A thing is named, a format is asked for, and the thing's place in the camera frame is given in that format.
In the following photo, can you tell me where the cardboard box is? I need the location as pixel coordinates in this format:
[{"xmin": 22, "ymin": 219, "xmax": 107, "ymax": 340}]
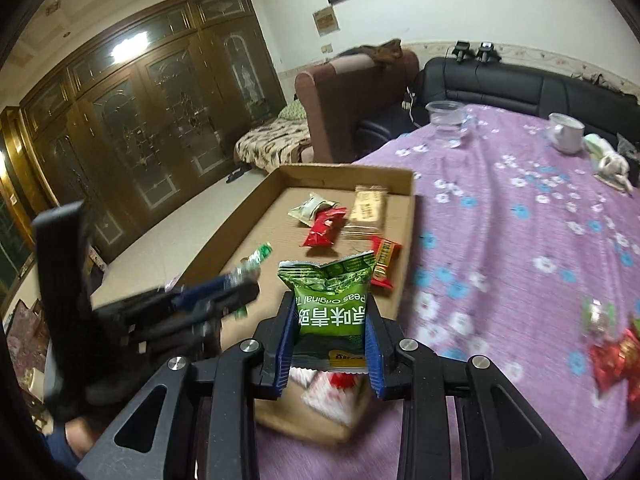
[{"xmin": 92, "ymin": 162, "xmax": 417, "ymax": 443}]

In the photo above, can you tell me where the small wall notice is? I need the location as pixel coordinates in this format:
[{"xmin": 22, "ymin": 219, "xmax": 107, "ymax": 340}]
[{"xmin": 312, "ymin": 6, "xmax": 341, "ymax": 37}]

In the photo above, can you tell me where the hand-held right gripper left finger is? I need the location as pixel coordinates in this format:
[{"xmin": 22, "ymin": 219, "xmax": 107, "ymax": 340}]
[{"xmin": 75, "ymin": 290, "xmax": 297, "ymax": 480}]

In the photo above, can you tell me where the white green snack packet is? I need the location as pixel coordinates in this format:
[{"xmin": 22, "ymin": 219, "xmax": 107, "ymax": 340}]
[{"xmin": 287, "ymin": 192, "xmax": 337, "ymax": 226}]

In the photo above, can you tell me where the white red-label snack packet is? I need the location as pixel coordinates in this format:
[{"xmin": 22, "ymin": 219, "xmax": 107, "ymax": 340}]
[{"xmin": 301, "ymin": 367, "xmax": 371, "ymax": 423}]

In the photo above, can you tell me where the white mug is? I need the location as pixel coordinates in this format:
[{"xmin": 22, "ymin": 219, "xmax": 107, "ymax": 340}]
[{"xmin": 547, "ymin": 112, "xmax": 585, "ymax": 154}]

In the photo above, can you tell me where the clear cup of water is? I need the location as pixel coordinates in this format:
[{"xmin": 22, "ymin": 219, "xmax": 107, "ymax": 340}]
[{"xmin": 425, "ymin": 101, "xmax": 471, "ymax": 148}]

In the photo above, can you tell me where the printed blanket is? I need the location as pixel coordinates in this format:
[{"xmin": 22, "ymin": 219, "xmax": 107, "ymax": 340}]
[{"xmin": 235, "ymin": 117, "xmax": 313, "ymax": 171}]

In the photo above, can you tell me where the dark red foil snack packet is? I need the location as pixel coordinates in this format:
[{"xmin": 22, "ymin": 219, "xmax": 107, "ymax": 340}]
[
  {"xmin": 589, "ymin": 340, "xmax": 640, "ymax": 396},
  {"xmin": 620, "ymin": 317, "xmax": 640, "ymax": 361}
]

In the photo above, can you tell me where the green pillow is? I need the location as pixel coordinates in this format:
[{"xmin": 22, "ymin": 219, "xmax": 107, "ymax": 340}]
[{"xmin": 277, "ymin": 99, "xmax": 308, "ymax": 122}]

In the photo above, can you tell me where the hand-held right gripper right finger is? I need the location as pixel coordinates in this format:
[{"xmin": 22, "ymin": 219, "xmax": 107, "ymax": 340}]
[{"xmin": 364, "ymin": 307, "xmax": 588, "ymax": 480}]

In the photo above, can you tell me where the bright red snack packet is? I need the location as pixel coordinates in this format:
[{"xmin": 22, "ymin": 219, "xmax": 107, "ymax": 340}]
[{"xmin": 301, "ymin": 207, "xmax": 348, "ymax": 248}]

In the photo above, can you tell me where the red orange snack packet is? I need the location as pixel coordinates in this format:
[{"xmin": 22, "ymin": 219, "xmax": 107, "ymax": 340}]
[{"xmin": 370, "ymin": 236, "xmax": 403, "ymax": 291}]

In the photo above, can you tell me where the brown armchair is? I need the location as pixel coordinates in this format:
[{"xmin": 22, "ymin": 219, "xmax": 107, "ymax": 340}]
[{"xmin": 295, "ymin": 50, "xmax": 420, "ymax": 163}]

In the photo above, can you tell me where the beige cracker packet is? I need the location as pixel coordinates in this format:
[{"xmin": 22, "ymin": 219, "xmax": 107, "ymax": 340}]
[{"xmin": 347, "ymin": 186, "xmax": 390, "ymax": 228}]

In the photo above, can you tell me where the person's left forearm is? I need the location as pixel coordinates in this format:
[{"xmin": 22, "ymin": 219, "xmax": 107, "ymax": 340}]
[{"xmin": 47, "ymin": 417, "xmax": 106, "ymax": 466}]

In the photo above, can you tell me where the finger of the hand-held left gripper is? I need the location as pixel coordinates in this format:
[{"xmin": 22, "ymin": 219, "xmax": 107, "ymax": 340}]
[
  {"xmin": 134, "ymin": 282, "xmax": 261, "ymax": 349},
  {"xmin": 94, "ymin": 272, "xmax": 241, "ymax": 329}
]

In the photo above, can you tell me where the white crumpled cloth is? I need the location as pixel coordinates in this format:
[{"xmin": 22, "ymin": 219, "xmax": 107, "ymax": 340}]
[{"xmin": 585, "ymin": 132, "xmax": 632, "ymax": 183}]

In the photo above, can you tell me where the folded grey cloth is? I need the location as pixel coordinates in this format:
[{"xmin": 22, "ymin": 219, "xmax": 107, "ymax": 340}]
[{"xmin": 594, "ymin": 172, "xmax": 635, "ymax": 195}]

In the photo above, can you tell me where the black leather sofa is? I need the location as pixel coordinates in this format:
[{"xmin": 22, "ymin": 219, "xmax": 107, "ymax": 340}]
[{"xmin": 352, "ymin": 56, "xmax": 640, "ymax": 161}]

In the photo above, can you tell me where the wooden wardrobe with glass doors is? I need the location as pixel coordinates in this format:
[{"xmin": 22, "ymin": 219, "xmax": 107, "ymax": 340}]
[{"xmin": 0, "ymin": 0, "xmax": 296, "ymax": 301}]

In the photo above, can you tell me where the brown jacket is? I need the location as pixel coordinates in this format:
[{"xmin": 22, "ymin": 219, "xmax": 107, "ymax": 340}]
[{"xmin": 345, "ymin": 38, "xmax": 405, "ymax": 66}]

